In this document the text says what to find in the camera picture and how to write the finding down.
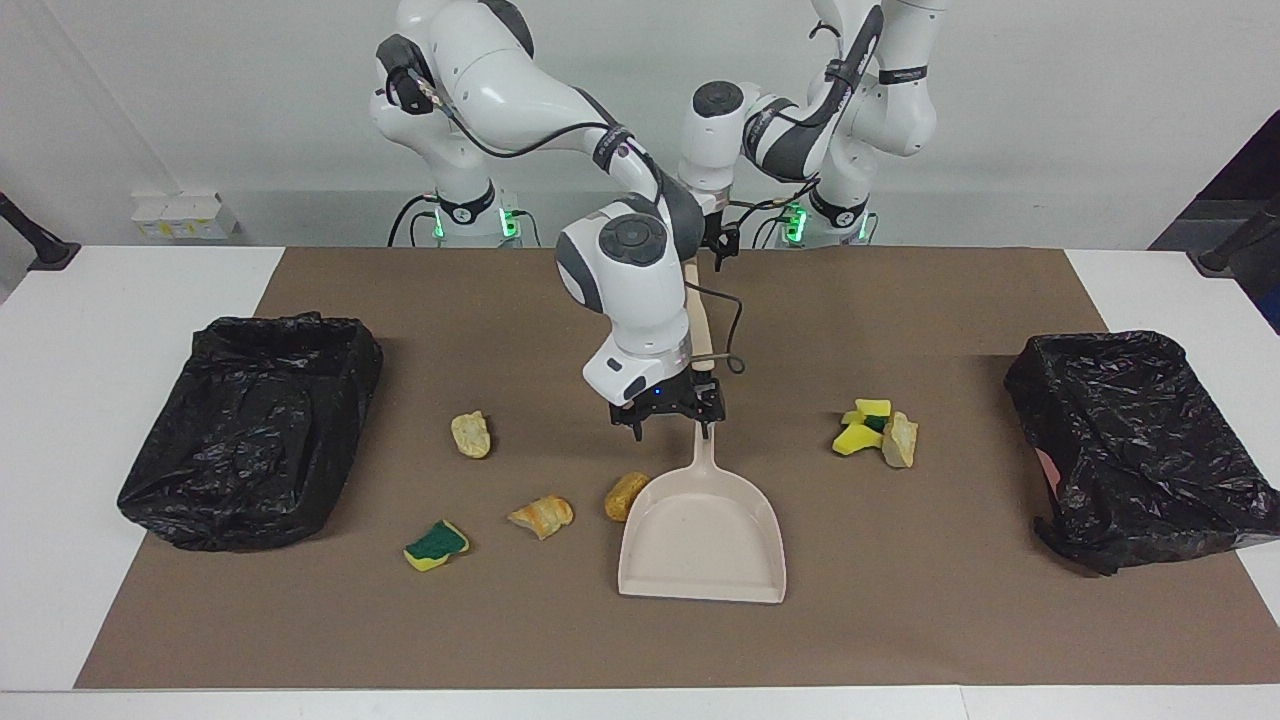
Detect yellow sponge wedge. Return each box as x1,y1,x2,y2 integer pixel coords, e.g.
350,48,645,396
832,420,885,458

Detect white cardboard box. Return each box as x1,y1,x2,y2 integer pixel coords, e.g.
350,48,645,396
130,190,241,241

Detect black stand leg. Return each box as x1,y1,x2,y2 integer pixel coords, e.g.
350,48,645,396
0,190,81,273
1188,195,1280,278

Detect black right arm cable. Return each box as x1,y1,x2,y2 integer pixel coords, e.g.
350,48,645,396
400,68,749,376

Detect notched yellow sponge piece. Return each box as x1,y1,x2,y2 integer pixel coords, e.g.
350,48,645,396
840,398,893,433

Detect orange white croissant piece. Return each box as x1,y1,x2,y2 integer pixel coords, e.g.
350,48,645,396
507,495,575,542

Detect pale striped croissant piece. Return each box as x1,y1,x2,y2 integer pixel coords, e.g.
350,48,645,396
880,411,919,469

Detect dark panel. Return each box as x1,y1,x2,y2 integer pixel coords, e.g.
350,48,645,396
1148,108,1280,336

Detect pale bread chunk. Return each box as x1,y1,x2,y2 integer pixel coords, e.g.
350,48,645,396
451,410,493,460

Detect green yellow sponge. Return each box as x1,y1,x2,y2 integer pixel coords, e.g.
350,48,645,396
403,520,471,573

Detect brown table mat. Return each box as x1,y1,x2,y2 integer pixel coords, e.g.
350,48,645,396
75,248,1280,691

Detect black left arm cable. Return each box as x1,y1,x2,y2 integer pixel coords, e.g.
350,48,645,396
725,5,886,236

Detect brown bread roll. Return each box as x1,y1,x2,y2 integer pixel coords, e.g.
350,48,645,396
604,472,651,523

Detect beige plastic dustpan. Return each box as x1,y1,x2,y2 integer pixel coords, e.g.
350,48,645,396
617,418,788,605

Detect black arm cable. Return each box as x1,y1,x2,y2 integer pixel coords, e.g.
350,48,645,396
400,68,749,376
725,5,886,236

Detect black trash bag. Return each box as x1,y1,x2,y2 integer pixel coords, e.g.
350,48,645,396
117,312,384,553
1004,330,1280,577

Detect beige hand brush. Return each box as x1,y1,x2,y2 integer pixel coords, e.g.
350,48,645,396
683,258,721,376

